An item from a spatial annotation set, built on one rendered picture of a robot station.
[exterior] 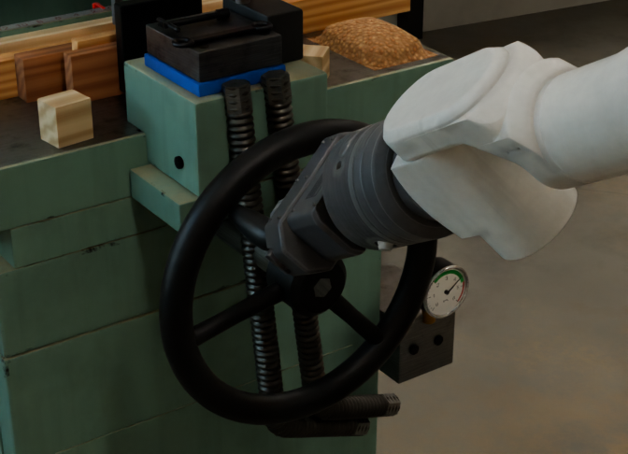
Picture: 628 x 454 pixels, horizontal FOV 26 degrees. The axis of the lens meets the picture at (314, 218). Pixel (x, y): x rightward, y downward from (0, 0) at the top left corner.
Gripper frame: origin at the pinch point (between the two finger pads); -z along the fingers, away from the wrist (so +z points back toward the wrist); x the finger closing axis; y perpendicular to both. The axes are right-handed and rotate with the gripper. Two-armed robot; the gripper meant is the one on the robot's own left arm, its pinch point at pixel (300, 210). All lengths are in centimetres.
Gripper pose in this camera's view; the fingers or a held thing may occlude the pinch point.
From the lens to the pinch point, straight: 106.2
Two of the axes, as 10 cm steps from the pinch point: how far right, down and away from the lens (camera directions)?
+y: -7.1, -6.3, -3.1
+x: 5.0, -7.6, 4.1
